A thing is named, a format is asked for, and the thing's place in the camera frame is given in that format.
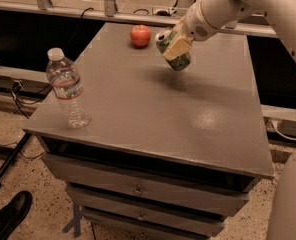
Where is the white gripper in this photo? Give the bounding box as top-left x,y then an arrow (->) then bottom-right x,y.
162,0 -> 218,61

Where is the green soda can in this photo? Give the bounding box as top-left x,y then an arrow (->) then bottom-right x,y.
155,29 -> 191,71

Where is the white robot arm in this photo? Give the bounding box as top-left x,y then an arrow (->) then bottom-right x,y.
162,0 -> 296,240

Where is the white power strip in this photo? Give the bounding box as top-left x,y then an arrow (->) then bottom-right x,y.
152,7 -> 175,17

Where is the red apple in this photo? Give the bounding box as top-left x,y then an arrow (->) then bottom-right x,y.
130,25 -> 151,47

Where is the grey drawer cabinet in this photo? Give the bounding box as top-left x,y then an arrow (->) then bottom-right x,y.
25,23 -> 273,240

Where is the clear plastic water bottle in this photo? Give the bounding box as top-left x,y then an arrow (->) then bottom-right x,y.
46,48 -> 91,128

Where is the black metal stand leg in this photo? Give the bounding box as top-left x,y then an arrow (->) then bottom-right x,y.
0,133 -> 31,187

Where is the black shoe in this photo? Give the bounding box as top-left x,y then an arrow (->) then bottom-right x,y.
0,190 -> 33,240

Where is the black cable on floor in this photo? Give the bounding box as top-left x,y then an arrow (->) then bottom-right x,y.
6,80 -> 52,120

